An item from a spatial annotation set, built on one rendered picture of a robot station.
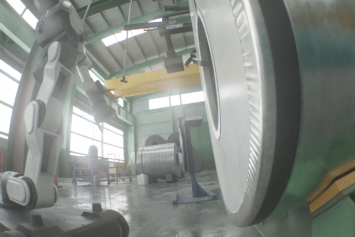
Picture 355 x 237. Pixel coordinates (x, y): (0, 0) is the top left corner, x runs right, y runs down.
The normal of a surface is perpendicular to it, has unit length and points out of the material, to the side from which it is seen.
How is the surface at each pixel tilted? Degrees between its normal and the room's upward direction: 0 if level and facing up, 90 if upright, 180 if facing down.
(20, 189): 90
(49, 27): 99
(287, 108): 125
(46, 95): 90
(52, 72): 113
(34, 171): 90
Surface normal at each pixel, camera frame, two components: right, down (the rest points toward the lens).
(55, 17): 0.00, -0.22
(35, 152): 0.00, 0.04
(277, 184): -0.04, 0.40
